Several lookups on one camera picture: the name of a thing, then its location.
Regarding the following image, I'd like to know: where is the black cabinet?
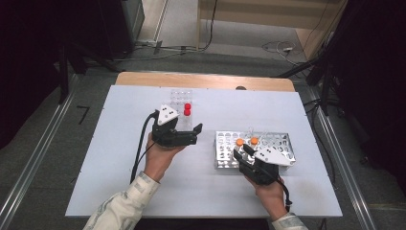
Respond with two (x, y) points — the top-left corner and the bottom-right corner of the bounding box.
(95, 0), (146, 61)

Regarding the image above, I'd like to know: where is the person's right hand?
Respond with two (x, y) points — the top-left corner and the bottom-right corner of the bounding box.
(244, 175), (288, 221)

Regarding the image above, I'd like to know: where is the clear plastic test tube rack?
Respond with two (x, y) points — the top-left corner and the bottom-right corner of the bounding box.
(168, 89), (194, 133)

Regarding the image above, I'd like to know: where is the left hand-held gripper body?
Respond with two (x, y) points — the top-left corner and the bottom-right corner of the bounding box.
(150, 103), (199, 149)

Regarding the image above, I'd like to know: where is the right hand-held gripper cable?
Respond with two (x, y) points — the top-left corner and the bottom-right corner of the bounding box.
(276, 176), (293, 214)

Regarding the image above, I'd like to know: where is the metal floor rail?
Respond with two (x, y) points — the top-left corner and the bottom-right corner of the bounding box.
(304, 85), (379, 230)
(0, 74), (80, 230)

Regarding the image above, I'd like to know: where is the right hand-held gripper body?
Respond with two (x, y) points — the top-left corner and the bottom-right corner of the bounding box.
(236, 146), (297, 187)

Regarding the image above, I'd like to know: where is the hand-held gripper cable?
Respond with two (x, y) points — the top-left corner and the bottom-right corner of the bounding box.
(276, 176), (293, 214)
(129, 109), (160, 185)

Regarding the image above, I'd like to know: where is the metal test tube rack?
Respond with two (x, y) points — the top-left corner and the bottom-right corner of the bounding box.
(214, 129), (296, 171)

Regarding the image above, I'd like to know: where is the black curtain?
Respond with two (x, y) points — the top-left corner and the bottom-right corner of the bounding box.
(331, 0), (406, 196)
(0, 0), (100, 150)

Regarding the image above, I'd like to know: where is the person's left hand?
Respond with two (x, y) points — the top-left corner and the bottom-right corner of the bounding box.
(143, 133), (187, 183)

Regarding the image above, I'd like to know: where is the thin black cable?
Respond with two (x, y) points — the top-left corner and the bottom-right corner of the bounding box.
(303, 98), (338, 186)

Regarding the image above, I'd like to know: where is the floor cable bundle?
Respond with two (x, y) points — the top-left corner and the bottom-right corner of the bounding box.
(113, 39), (205, 62)

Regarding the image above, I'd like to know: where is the black hanging cable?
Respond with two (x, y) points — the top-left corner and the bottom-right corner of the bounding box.
(195, 0), (218, 52)

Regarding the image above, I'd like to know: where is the white coiled cable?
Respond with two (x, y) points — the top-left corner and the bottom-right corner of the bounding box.
(261, 39), (303, 66)

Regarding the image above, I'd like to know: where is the light wooden shelf unit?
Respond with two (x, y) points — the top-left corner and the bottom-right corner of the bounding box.
(195, 0), (350, 61)

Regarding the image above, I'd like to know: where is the black metal stand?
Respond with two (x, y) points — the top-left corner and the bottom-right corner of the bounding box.
(56, 41), (124, 104)
(277, 41), (346, 117)

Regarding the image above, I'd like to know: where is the left hand-held gripper cable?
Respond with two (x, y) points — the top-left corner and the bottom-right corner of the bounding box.
(129, 109), (160, 185)

